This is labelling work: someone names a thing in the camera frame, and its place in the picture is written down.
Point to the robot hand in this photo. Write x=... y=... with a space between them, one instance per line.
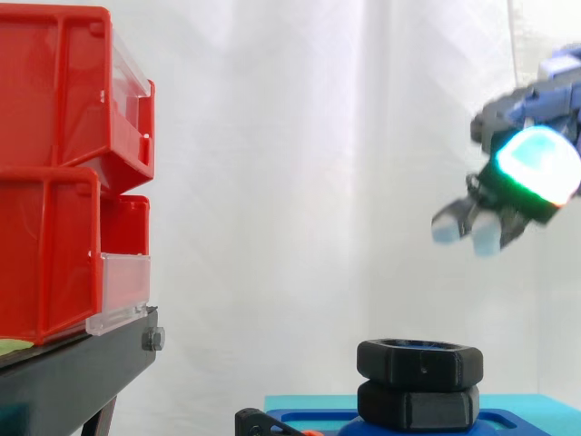
x=535 y=159

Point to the blue plate with square hollows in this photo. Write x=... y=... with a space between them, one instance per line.
x=295 y=420

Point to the large turquoise plate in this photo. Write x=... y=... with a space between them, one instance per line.
x=535 y=411

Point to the large black hex nut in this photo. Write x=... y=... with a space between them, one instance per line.
x=420 y=362
x=417 y=405

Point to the black-and-orange clip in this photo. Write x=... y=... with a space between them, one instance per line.
x=261 y=422

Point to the red plastic bin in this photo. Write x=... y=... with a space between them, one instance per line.
x=45 y=254
x=54 y=86

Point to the black stand with green tape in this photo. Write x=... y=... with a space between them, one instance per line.
x=68 y=377

